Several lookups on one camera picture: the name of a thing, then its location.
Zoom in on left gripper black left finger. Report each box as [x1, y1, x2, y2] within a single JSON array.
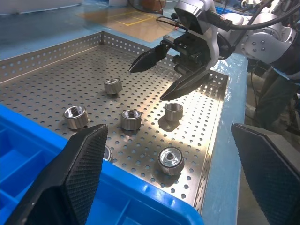
[[4, 123, 109, 225]]

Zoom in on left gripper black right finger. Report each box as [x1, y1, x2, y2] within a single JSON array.
[[231, 123, 300, 225]]

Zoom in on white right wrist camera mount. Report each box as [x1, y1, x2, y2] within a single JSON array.
[[174, 0, 222, 71]]

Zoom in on blue compartment bin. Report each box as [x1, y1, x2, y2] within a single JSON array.
[[0, 103, 204, 225]]

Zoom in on perforated metal tray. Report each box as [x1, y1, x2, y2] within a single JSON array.
[[0, 30, 229, 215]]

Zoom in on brown board with yellow tape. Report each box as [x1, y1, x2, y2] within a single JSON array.
[[76, 4, 186, 43]]

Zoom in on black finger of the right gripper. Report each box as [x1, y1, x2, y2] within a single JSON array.
[[128, 43, 171, 74], [160, 69, 214, 101]]

